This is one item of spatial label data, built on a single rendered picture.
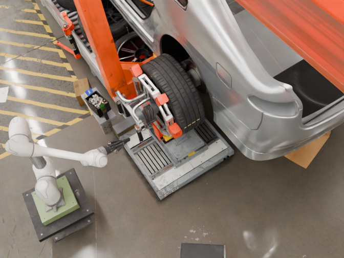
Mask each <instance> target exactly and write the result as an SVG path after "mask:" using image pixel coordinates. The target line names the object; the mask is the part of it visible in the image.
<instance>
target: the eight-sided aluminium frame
mask: <svg viewBox="0 0 344 258"><path fill-rule="evenodd" d="M132 79H133V80H132V81H133V83H134V86H135V90H136V94H137V96H139V95H141V94H143V91H144V89H143V86H144V87H145V88H146V90H147V91H148V92H149V93H150V95H151V96H152V98H153V100H154V101H155V98H156V97H158V96H160V95H161V93H160V92H159V90H158V89H157V88H156V87H155V86H154V84H153V83H152V82H151V81H150V80H149V78H148V77H147V76H146V75H145V74H141V75H139V76H138V77H133V78H132ZM144 81H146V82H147V83H148V84H149V85H150V86H151V87H152V89H153V90H154V91H152V90H151V89H150V88H149V87H148V85H147V84H146V83H145V82H144ZM137 82H138V83H139V87H140V90H139V88H138V84H137ZM155 103H156V101H155ZM156 105H157V107H158V109H159V111H160V112H161V114H162V116H163V119H164V121H165V124H164V123H163V122H162V120H161V119H160V118H159V117H158V115H157V114H155V115H154V116H155V117H156V118H157V120H158V122H159V123H160V124H161V125H162V128H161V127H160V125H159V124H158V123H157V122H156V121H155V122H153V123H154V124H155V126H156V127H157V128H158V130H159V131H160V133H161V134H163V135H166V136H169V137H170V136H172V135H171V134H170V133H169V131H168V127H169V122H170V125H172V124H174V119H173V116H172V114H171V113H170V111H169V109H168V107H167V105H166V103H165V104H163V107H164V108H165V110H166V112H167V114H165V112H164V111H163V109H162V107H161V106H158V104H157V103H156Z"/></svg>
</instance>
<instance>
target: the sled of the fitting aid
mask: <svg viewBox="0 0 344 258"><path fill-rule="evenodd" d="M148 130H149V133H150V134H151V135H152V137H153V138H154V139H155V141H156V142H157V143H158V144H159V146H160V147H161V148H162V150H163V151H164V152H165V154H166V155H167V156H168V158H169V159H170V161H171V162H172V163H173V165H174V166H175V167H176V168H178V167H180V166H182V165H183V164H185V163H186V162H188V161H190V160H191V159H193V158H194V157H196V156H198V155H199V154H201V153H203V152H204V151H206V150H208V145H207V143H206V142H205V141H204V140H203V138H202V137H201V136H200V135H199V134H198V133H197V131H196V130H195V129H194V128H193V130H194V131H195V132H196V133H197V135H198V136H199V137H200V138H201V139H202V141H203V142H204V145H203V146H202V147H200V148H199V149H197V150H195V151H194V152H192V153H191V154H189V155H187V156H186V157H184V158H182V159H181V160H179V161H177V160H176V159H175V157H174V156H173V155H172V153H171V152H170V151H169V149H168V148H167V147H166V146H165V144H164V143H163V142H162V141H160V140H159V138H158V137H157V136H156V135H155V132H154V130H153V127H152V126H151V127H150V128H148Z"/></svg>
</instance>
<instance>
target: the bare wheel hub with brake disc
mask: <svg viewBox="0 0 344 258"><path fill-rule="evenodd" d="M185 63H186V64H187V65H188V71H187V73H188V75H189V76H190V77H191V78H192V79H193V83H194V85H195V87H196V88H197V89H198V90H199V91H200V92H201V93H203V94H205V93H207V92H208V90H207V87H206V85H205V83H204V80H203V78H202V76H201V74H200V72H199V70H198V68H197V67H196V65H195V63H194V62H193V60H192V59H191V58H190V59H188V60H186V62H185Z"/></svg>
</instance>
